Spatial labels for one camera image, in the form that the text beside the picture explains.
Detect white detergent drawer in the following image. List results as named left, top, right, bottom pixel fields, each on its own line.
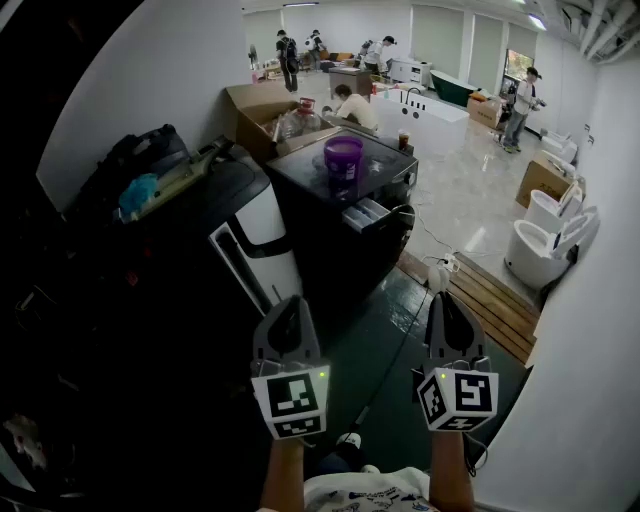
left=341, top=197, right=392, bottom=234

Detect window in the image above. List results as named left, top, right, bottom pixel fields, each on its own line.
left=504, top=48, right=536, bottom=97

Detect green bathtub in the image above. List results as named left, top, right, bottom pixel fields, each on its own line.
left=429, top=69, right=480, bottom=108

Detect wooden pallet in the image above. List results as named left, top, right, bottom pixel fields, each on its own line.
left=397, top=249, right=542, bottom=365

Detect black washing machine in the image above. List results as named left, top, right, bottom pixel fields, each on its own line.
left=266, top=135, right=419, bottom=326

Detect white toilet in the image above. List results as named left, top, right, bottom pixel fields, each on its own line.
left=540, top=130, right=580, bottom=167
left=523, top=180, right=585, bottom=232
left=503, top=206, right=601, bottom=292

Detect person's left forearm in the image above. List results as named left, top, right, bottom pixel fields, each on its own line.
left=259, top=435, right=315, bottom=512

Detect person's white printed shirt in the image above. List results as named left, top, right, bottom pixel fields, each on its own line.
left=303, top=467, right=437, bottom=512

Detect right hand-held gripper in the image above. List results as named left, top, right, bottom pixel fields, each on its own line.
left=411, top=292, right=501, bottom=433

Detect person's dark trouser leg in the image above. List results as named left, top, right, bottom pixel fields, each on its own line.
left=315, top=447, right=369, bottom=476

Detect black white rounded machine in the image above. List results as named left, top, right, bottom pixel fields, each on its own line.
left=189, top=152, right=304, bottom=319

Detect black cable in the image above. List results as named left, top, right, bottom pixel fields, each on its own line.
left=349, top=282, right=437, bottom=436

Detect purple powder tub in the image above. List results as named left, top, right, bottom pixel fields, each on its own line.
left=323, top=135, right=365, bottom=201

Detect white ceiling pipes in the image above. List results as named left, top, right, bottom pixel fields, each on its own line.
left=549, top=0, right=640, bottom=62

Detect white crumpled cloth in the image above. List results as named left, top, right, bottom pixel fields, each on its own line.
left=2, top=413, right=49, bottom=471

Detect brown cardboard box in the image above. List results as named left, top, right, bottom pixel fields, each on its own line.
left=466, top=94, right=504, bottom=129
left=515, top=159, right=576, bottom=209

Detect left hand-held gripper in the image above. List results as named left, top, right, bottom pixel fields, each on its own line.
left=249, top=295, right=332, bottom=441

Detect teal cloth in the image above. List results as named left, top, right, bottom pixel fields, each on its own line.
left=118, top=173, right=161, bottom=214

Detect large open cardboard box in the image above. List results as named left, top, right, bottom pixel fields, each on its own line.
left=223, top=82, right=344, bottom=164

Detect white cabinet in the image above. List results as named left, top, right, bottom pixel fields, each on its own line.
left=388, top=58, right=434, bottom=86

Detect wooden cabinet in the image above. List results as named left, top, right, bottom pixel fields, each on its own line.
left=328, top=65, right=374, bottom=101

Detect person's right forearm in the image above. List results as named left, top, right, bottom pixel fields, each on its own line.
left=428, top=428, right=477, bottom=512

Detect clear water jug red cap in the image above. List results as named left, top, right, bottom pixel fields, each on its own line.
left=276, top=97, right=323, bottom=142

